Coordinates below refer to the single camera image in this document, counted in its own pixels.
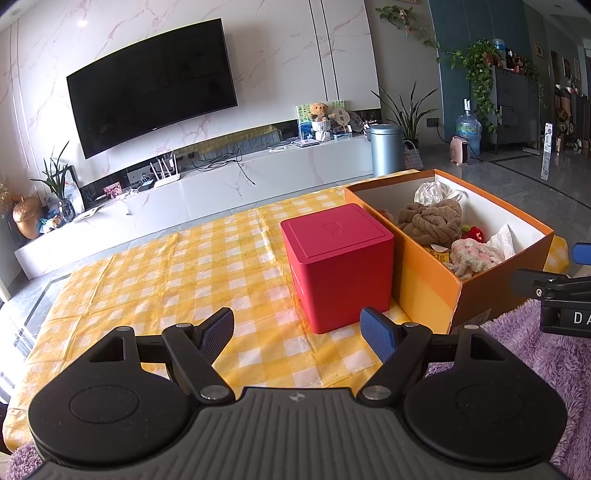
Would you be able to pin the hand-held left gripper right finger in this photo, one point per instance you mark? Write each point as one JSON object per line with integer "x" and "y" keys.
{"x": 378, "y": 332}

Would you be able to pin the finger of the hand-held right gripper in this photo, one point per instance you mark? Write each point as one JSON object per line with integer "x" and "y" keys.
{"x": 535, "y": 284}
{"x": 582, "y": 254}

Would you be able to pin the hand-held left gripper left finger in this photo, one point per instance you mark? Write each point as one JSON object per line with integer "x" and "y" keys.
{"x": 217, "y": 332}

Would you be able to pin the white cloth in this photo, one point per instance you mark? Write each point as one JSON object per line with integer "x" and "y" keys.
{"x": 503, "y": 242}

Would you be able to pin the pink white knit piece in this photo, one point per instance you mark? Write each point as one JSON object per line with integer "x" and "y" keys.
{"x": 475, "y": 258}

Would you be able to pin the orange cardboard box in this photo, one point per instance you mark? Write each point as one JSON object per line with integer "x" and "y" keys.
{"x": 425, "y": 286}

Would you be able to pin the red orange crochet flower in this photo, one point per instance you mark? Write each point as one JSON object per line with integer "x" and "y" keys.
{"x": 471, "y": 233}

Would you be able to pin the silver orange snack packet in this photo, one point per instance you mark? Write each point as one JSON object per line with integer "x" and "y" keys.
{"x": 438, "y": 254}

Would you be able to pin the brown knit knot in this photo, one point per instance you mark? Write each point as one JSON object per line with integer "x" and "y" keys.
{"x": 431, "y": 221}

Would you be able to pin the plastic white bundle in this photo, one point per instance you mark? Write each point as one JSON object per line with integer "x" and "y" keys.
{"x": 431, "y": 193}

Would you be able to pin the purple fluffy blanket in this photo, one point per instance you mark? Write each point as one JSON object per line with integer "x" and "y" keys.
{"x": 521, "y": 332}

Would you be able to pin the red cube box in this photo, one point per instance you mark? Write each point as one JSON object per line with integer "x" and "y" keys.
{"x": 341, "y": 277}

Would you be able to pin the yellow checkered tablecloth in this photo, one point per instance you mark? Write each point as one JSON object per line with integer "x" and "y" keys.
{"x": 161, "y": 286}

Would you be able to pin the white standing strip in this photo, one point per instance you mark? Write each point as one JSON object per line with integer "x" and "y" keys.
{"x": 547, "y": 152}

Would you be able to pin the white marble television console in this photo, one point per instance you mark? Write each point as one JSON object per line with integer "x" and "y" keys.
{"x": 207, "y": 194}

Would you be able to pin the pink heater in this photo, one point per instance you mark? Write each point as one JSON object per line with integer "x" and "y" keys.
{"x": 460, "y": 151}

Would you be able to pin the dark grey cabinet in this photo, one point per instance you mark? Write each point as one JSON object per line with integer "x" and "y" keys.
{"x": 517, "y": 106}

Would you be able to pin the white router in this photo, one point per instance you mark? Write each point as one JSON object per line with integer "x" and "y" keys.
{"x": 166, "y": 177}

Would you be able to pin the blue water bottle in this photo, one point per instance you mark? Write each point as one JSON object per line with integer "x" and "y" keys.
{"x": 467, "y": 129}

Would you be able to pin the woven basket bag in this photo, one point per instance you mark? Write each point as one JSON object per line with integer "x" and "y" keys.
{"x": 413, "y": 159}

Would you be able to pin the white paper sheets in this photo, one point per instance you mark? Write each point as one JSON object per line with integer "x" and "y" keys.
{"x": 87, "y": 214}

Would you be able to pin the small pink photo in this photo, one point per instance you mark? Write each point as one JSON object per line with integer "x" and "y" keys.
{"x": 112, "y": 190}

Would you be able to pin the silver trash can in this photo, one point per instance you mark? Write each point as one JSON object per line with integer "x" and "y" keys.
{"x": 385, "y": 150}

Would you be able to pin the blue snack bags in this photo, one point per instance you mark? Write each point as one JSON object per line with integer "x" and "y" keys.
{"x": 50, "y": 223}

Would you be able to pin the long-leaf floor plant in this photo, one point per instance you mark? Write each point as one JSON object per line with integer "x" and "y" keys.
{"x": 408, "y": 117}

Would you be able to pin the trailing pothos plant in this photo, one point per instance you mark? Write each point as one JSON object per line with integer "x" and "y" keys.
{"x": 478, "y": 69}

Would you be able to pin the round white fan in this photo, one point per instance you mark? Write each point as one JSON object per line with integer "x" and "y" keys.
{"x": 342, "y": 119}

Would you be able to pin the green plant in glass vase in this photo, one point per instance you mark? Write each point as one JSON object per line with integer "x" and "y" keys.
{"x": 57, "y": 184}

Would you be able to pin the gold round vase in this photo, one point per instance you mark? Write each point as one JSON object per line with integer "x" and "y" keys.
{"x": 27, "y": 217}

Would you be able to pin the teddy bear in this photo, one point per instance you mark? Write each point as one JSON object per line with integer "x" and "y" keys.
{"x": 319, "y": 115}

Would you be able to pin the green picture board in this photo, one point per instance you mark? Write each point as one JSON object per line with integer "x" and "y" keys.
{"x": 302, "y": 117}

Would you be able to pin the dried flower bunch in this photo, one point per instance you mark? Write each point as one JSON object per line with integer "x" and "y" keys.
{"x": 5, "y": 196}

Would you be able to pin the hanging vine plant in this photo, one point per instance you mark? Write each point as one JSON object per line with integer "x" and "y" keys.
{"x": 401, "y": 16}

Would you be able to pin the black picture frame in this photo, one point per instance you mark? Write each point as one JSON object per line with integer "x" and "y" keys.
{"x": 76, "y": 189}

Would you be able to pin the black wall television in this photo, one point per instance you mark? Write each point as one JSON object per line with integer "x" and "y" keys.
{"x": 152, "y": 83}

